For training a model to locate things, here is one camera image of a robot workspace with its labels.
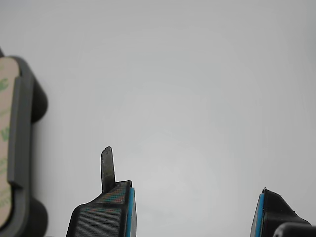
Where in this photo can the tan protective film green print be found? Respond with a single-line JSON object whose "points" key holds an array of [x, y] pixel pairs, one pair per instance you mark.
{"points": [[5, 111]]}

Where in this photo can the grey fixture with black legs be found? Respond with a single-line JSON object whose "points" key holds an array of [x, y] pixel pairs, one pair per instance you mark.
{"points": [[21, 123]]}

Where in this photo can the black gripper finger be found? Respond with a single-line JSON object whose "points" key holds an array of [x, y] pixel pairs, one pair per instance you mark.
{"points": [[98, 217], [269, 212]]}

